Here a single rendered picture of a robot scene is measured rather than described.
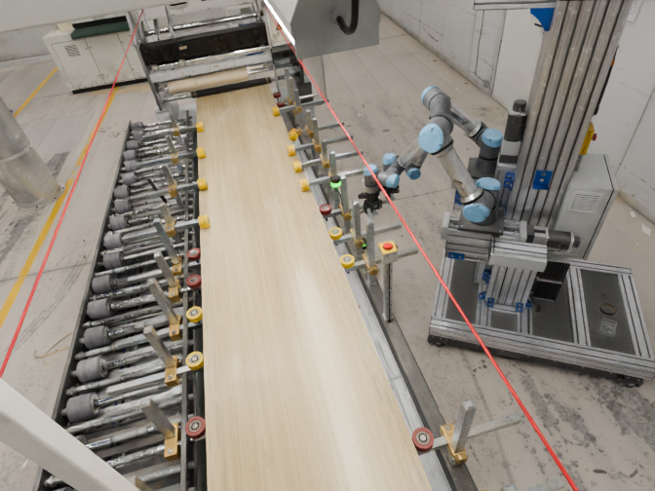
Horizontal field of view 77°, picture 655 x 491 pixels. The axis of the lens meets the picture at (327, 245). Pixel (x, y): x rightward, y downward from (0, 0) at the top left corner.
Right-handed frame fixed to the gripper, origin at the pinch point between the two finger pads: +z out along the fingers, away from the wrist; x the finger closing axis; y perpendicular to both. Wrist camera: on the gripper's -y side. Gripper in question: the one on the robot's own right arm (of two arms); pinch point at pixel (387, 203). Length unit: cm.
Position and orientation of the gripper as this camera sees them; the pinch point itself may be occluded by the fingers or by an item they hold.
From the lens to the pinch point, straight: 275.6
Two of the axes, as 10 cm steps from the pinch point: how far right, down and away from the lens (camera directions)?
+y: 9.6, -2.5, 1.0
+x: -2.4, -6.4, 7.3
